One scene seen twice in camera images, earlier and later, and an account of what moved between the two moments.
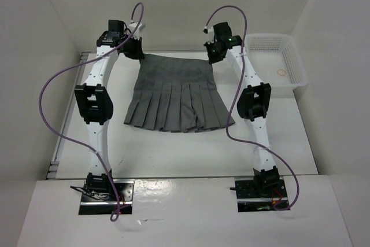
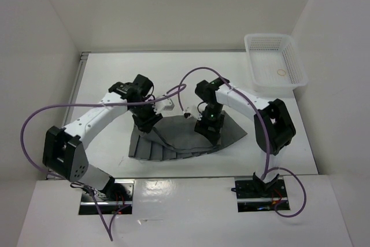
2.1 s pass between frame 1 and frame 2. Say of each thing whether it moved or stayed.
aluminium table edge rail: stayed
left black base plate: stayed
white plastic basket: stayed
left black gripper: moved
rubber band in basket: stayed
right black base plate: stayed
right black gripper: moved
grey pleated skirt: moved
